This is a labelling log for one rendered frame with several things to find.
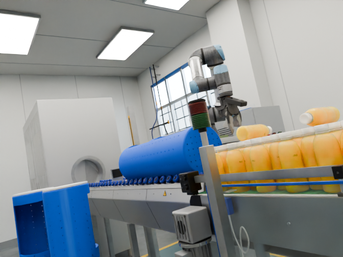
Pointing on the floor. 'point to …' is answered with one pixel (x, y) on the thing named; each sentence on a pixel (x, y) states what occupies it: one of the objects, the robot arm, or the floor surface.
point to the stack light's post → (217, 201)
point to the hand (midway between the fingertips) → (236, 130)
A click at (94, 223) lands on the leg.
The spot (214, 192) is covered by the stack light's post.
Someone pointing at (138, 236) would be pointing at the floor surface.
